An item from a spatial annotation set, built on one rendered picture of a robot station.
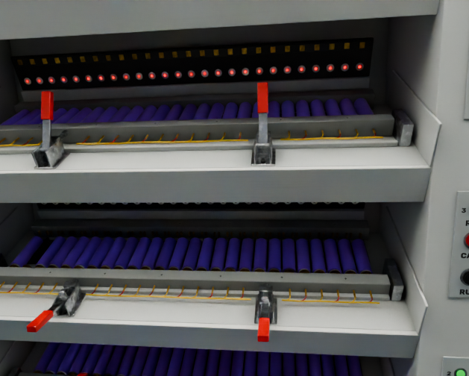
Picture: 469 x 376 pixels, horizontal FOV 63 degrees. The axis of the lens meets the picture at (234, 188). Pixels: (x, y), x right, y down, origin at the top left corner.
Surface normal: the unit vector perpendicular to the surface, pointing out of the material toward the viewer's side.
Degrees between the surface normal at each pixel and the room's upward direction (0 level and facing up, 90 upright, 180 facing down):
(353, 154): 21
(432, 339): 90
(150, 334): 111
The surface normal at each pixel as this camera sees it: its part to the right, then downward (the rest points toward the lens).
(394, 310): -0.07, -0.84
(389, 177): -0.10, 0.54
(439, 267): -0.11, 0.20
